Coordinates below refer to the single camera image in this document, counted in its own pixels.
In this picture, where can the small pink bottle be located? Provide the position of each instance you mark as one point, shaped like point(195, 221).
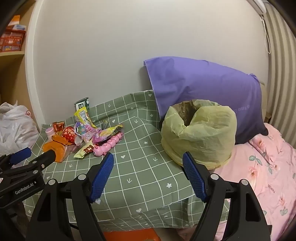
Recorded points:
point(49, 132)

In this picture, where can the white pink packet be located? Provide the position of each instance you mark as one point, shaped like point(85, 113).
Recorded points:
point(84, 138)

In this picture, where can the red plastic basket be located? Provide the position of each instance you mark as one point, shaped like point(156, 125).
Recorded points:
point(11, 41)

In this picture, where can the yellow gold snack wrapper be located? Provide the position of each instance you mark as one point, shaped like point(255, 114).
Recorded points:
point(84, 150)

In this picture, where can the purple pillow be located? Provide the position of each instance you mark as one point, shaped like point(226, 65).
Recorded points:
point(208, 81)

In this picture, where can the orange plastic stool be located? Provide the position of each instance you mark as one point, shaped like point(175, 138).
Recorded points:
point(131, 235)

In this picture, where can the green checked tablecloth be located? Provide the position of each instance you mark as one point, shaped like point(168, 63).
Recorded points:
point(143, 166)

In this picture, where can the striped curtain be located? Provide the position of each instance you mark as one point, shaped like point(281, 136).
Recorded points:
point(279, 69)

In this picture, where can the red orange snack packet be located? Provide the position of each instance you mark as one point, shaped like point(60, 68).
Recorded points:
point(59, 126)

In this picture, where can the red paper cup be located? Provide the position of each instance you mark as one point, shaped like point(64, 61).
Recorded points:
point(69, 134)

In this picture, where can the colourful purple packet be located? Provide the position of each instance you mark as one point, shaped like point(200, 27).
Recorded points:
point(82, 128)

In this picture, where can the orange wrapper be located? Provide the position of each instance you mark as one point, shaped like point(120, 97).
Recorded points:
point(57, 148)

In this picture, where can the wooden shelf unit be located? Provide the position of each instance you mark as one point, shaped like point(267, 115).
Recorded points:
point(13, 69)

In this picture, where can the green drink carton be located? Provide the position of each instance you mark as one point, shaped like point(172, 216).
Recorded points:
point(81, 105)

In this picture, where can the orange white tissue pack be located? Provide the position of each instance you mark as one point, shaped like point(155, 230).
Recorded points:
point(15, 19)

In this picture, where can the white plastic bag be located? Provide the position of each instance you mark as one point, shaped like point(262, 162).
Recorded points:
point(16, 129)

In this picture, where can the pink floral bedsheet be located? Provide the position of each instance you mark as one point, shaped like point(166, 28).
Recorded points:
point(266, 185)

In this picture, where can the bin with yellow-green bag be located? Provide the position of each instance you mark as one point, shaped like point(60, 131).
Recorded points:
point(208, 143)

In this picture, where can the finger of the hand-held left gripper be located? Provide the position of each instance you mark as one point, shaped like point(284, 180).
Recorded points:
point(44, 160)
point(20, 154)

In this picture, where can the pink caterpillar toy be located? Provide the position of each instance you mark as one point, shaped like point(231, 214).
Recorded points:
point(108, 143)

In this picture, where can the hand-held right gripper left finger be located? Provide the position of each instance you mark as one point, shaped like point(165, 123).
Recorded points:
point(101, 178)

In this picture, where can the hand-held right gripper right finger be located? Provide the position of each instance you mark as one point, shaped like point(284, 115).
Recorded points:
point(195, 178)

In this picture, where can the blue white pack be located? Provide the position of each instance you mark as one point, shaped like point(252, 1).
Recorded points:
point(20, 26)

